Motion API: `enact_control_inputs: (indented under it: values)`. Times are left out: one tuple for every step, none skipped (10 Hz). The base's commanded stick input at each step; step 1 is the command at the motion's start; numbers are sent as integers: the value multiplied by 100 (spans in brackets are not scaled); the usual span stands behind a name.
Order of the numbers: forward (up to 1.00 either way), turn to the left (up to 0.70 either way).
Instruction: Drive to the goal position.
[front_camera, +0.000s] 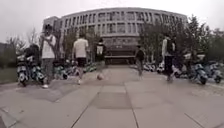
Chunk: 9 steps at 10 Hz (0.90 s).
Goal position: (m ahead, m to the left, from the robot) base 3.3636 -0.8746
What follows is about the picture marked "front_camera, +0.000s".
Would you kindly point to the ball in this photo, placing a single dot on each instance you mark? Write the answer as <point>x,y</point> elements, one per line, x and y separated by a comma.
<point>100,76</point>

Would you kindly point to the grey paved plaza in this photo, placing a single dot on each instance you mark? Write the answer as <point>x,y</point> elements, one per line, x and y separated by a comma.
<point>113,100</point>

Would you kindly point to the large curved grey building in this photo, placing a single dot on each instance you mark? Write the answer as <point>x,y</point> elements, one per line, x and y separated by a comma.
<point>116,26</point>

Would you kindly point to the row of trees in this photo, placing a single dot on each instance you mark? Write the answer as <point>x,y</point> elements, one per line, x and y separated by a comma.
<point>200,40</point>
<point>70,40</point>

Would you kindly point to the row of parked scooters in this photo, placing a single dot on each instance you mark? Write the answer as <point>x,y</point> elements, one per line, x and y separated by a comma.
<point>30,71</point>
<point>200,71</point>

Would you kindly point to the grass strip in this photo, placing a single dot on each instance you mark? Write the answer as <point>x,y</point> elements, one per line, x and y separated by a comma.
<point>6,75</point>

